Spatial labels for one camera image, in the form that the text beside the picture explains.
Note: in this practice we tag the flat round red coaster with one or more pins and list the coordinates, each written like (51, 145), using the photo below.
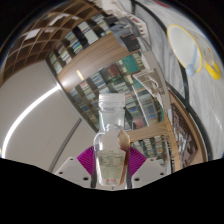
(161, 3)

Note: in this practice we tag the dark grey architectural model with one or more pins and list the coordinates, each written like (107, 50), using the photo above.
(130, 40)

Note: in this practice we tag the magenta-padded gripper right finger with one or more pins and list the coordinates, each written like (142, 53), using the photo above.
(136, 161)

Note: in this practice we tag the white city block model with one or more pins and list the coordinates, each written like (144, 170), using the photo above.
(108, 5)

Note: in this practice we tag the pale blue spoon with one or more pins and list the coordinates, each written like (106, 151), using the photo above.
(191, 69)

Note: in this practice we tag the clear plastic drink bottle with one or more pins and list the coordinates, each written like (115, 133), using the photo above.
(110, 133)

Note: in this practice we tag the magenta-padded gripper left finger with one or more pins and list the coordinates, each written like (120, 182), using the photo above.
(85, 160)

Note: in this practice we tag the open wooden cubby shelf unit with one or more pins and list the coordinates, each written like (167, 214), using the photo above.
(33, 33)

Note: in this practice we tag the white architectural model with ramp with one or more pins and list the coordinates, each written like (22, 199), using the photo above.
(150, 81)

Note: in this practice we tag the tall bookshelf wall with books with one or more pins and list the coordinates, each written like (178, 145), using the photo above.
(110, 80)

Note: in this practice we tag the white ceiling light strips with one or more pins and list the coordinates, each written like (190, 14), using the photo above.
(23, 116)

